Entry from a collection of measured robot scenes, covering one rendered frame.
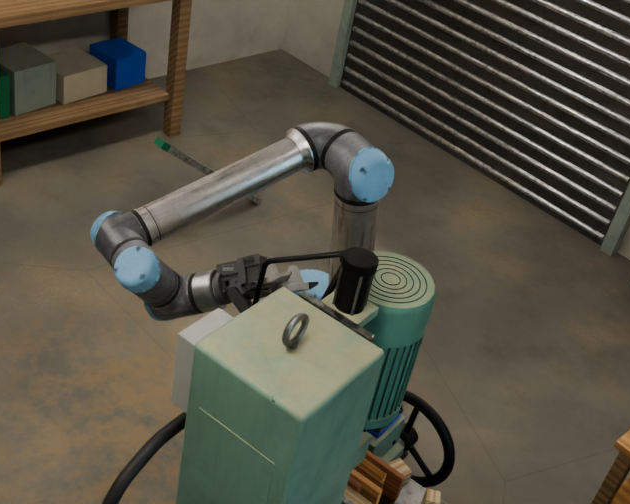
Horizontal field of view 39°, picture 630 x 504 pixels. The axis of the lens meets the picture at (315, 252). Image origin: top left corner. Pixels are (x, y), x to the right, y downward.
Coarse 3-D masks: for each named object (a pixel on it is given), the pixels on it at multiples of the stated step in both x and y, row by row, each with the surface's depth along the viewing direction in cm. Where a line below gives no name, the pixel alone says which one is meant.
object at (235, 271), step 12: (228, 264) 190; (240, 264) 187; (252, 264) 186; (216, 276) 190; (228, 276) 190; (240, 276) 187; (252, 276) 187; (216, 288) 188; (228, 288) 189; (240, 288) 188; (228, 300) 191
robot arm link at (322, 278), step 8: (304, 272) 258; (312, 272) 258; (320, 272) 259; (304, 280) 254; (312, 280) 255; (320, 280) 255; (328, 280) 256; (312, 288) 251; (320, 288) 252; (320, 296) 249
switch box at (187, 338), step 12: (216, 312) 148; (192, 324) 145; (204, 324) 145; (216, 324) 146; (180, 336) 143; (192, 336) 143; (204, 336) 143; (180, 348) 144; (192, 348) 142; (180, 360) 145; (192, 360) 143; (180, 372) 146; (180, 384) 148; (180, 396) 149; (180, 408) 151
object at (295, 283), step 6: (288, 270) 193; (294, 270) 193; (294, 276) 192; (300, 276) 193; (282, 282) 191; (288, 282) 192; (294, 282) 192; (300, 282) 192; (312, 282) 191; (276, 288) 191; (288, 288) 190; (294, 288) 191; (300, 288) 191; (306, 288) 191
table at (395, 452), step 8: (392, 448) 212; (400, 448) 213; (384, 456) 210; (392, 456) 210; (408, 488) 200; (416, 488) 200; (424, 488) 200; (384, 496) 197; (400, 496) 197; (408, 496) 198; (416, 496) 198
